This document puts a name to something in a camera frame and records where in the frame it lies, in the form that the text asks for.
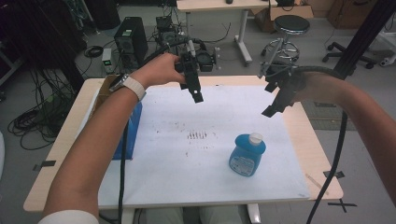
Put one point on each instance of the white-legged wooden desk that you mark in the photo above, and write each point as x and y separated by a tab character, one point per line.
218	4

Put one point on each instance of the white table leg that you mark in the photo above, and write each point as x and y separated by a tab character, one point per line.
128	217
253	214

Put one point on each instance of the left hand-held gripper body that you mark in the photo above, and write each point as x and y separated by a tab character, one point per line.
190	63

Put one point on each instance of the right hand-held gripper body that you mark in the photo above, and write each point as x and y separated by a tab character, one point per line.
286	79

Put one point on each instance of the black tape strip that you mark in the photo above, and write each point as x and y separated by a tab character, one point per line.
45	164
337	174

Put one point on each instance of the blue cardboard box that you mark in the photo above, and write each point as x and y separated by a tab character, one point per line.
134	133

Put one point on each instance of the brown cardboard box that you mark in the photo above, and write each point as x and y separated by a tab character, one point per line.
345	15

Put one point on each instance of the white table mat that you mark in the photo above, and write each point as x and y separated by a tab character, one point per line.
202	174

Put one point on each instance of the black tape cross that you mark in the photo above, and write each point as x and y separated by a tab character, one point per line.
342	204

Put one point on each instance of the black office chair base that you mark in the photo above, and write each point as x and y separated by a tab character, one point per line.
337	48

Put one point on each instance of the grey floor mat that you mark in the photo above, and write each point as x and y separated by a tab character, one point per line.
327	121

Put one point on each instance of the black round stool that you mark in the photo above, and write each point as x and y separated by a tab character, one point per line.
291	25

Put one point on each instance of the small open computer case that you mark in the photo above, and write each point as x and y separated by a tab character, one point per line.
163	23

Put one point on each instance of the dark curtain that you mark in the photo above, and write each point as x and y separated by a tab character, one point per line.
37	31

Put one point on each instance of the person's right hand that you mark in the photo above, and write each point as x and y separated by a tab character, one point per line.
306	88

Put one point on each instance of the person's left hand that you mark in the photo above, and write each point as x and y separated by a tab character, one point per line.
158	71

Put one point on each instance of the white shirt sleeve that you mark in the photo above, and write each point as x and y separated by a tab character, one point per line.
68	217

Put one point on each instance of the open cardboard box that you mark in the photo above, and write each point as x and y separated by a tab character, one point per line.
292	11

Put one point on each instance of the black metal post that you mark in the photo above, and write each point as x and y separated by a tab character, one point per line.
364	37

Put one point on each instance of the grey power supply unit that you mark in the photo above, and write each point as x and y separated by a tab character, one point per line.
107	57

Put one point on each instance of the white device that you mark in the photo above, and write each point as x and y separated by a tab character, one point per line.
389	60

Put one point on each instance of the black computer tower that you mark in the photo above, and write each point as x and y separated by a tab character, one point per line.
132	37

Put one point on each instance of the wristwatch with white band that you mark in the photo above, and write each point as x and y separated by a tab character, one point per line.
135	87

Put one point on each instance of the blue bottle with white cap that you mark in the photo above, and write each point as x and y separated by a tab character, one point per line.
246	158

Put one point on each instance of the beige tape strip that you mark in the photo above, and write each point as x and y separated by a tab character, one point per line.
316	183

